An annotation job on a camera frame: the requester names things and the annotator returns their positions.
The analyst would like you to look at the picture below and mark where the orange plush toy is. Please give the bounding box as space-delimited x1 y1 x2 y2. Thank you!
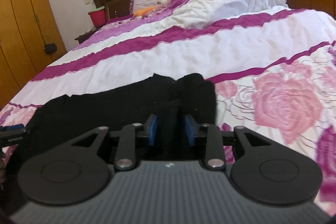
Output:
133 6 158 17

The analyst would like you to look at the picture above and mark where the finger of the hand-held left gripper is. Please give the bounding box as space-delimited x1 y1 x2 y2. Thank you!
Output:
0 124 36 134
0 134 28 148

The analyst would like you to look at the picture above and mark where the black button cardigan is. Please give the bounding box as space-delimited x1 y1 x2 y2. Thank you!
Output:
5 72 217 169

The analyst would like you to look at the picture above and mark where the lilac pillow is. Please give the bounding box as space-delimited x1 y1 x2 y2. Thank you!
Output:
130 0 168 14

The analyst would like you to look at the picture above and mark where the floral purple bed quilt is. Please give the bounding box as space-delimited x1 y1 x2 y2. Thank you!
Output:
0 4 336 214

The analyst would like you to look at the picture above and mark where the dark wooden nightstand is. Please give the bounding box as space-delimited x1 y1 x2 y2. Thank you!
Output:
75 27 101 44

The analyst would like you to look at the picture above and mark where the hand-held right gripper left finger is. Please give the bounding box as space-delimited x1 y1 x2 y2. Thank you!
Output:
70 114 158 171

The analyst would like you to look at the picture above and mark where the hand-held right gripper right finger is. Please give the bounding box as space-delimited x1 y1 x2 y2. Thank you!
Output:
184 114 273 171

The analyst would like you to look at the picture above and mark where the red plastic bucket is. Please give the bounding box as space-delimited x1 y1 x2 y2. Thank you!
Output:
88 8 108 28

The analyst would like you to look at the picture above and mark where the small black hanging bag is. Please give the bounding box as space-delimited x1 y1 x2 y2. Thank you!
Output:
44 42 58 54

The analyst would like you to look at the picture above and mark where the wooden wardrobe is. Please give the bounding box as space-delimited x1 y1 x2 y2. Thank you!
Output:
0 0 67 109

